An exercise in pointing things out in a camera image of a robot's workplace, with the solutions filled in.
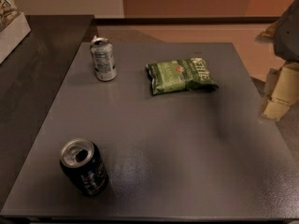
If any green jalapeno chip bag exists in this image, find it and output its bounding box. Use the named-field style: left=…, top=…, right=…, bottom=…
left=146, top=57, right=219, bottom=95

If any white box of snacks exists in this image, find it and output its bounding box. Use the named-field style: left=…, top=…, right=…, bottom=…
left=0, top=0, right=31, bottom=63

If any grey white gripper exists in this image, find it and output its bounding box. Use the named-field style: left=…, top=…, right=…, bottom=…
left=257, top=0, right=299, bottom=120

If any silver white soda can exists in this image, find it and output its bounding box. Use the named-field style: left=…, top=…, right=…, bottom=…
left=90, top=36, right=117, bottom=81

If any dark blue pepsi can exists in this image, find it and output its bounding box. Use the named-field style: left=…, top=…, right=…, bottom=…
left=60, top=138, right=108, bottom=196

